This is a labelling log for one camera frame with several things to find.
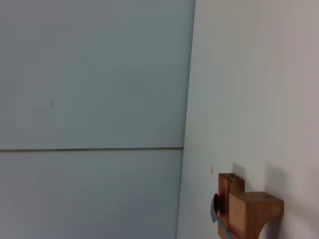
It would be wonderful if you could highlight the pink handled metal spoon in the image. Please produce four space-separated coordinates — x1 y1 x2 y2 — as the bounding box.
210 193 234 239

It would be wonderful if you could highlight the dark flat wooden block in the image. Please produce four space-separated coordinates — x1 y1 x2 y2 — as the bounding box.
217 173 246 237

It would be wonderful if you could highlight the light arched wooden block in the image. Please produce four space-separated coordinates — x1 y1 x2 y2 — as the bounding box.
228 191 285 239

